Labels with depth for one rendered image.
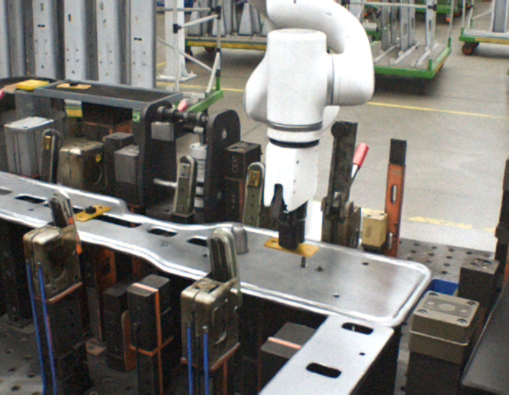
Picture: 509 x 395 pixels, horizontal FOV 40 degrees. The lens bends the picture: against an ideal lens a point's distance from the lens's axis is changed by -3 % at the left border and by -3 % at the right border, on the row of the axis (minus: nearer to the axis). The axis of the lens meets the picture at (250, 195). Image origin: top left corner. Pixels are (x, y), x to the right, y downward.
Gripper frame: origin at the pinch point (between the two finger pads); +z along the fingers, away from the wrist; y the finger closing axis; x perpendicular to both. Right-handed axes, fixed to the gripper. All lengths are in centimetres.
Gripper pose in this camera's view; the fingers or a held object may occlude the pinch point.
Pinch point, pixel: (291, 232)
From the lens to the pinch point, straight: 112.4
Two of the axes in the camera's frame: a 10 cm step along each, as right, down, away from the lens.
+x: 8.7, 1.8, -4.5
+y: -4.9, 3.0, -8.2
